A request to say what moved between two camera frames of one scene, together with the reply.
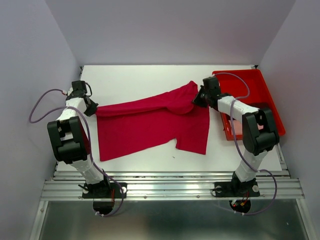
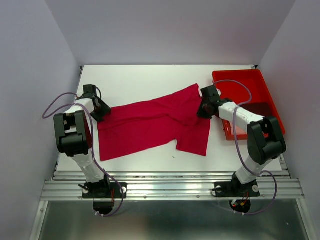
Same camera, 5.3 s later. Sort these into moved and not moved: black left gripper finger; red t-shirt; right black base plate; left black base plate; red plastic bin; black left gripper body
Moved: black left gripper body; black left gripper finger
Not moved: red plastic bin; right black base plate; red t-shirt; left black base plate
